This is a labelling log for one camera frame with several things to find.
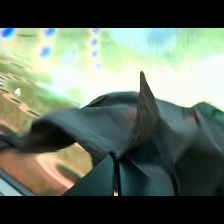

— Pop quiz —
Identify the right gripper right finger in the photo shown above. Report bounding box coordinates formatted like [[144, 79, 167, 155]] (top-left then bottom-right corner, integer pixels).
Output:
[[118, 156, 176, 197]]

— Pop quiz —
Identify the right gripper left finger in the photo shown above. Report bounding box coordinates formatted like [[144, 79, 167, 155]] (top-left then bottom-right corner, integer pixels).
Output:
[[63, 153, 116, 197]]

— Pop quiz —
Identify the black garment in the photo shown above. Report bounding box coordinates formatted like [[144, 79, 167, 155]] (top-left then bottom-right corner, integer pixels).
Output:
[[0, 70, 224, 197]]

